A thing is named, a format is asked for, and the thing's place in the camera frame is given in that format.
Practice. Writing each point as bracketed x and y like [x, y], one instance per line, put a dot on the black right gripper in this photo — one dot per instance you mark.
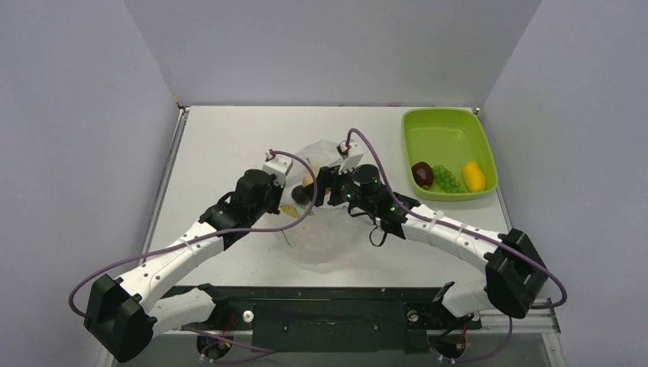
[330, 181]

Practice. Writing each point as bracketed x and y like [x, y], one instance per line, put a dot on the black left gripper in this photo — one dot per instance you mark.
[277, 190]

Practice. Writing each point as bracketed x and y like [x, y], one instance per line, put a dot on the dark brown fake fruit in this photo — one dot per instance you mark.
[302, 195]

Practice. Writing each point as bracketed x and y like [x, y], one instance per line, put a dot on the clear plastic bag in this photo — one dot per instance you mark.
[327, 233]

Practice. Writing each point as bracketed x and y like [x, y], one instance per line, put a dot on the red fake fruit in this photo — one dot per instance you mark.
[423, 175]

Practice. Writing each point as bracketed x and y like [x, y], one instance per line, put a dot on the green fake grapes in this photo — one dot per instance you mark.
[446, 180]

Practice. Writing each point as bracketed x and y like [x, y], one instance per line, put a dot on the yellow fake fruit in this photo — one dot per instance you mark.
[307, 179]
[473, 177]

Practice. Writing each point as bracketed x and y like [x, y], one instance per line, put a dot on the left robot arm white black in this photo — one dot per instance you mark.
[119, 313]

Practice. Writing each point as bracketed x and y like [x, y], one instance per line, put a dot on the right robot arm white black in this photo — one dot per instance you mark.
[510, 265]

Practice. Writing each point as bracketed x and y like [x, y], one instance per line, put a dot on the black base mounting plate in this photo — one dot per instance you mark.
[335, 319]

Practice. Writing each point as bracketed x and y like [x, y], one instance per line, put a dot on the green plastic tray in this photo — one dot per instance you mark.
[449, 138]

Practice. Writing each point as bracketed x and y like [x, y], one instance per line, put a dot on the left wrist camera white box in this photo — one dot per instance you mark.
[277, 165]

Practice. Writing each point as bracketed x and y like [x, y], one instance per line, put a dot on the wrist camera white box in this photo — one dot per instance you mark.
[351, 154]
[277, 165]

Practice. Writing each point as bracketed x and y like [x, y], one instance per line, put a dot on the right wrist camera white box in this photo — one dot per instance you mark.
[351, 154]

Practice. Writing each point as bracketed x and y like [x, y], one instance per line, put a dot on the aluminium table rail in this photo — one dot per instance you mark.
[164, 181]

